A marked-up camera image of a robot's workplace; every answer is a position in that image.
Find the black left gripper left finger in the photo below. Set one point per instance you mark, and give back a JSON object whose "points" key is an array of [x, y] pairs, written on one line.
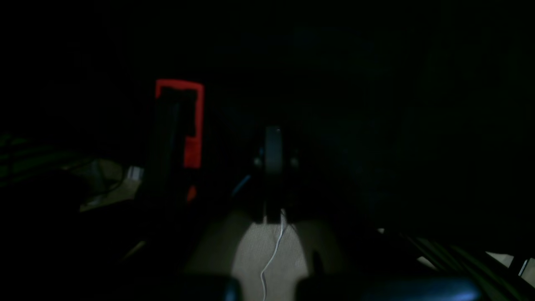
{"points": [[237, 197]]}

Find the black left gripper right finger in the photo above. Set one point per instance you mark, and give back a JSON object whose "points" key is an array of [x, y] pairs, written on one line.
{"points": [[348, 260]]}

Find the red black clamp right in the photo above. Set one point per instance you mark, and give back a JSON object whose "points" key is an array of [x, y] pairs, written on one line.
{"points": [[176, 140]]}

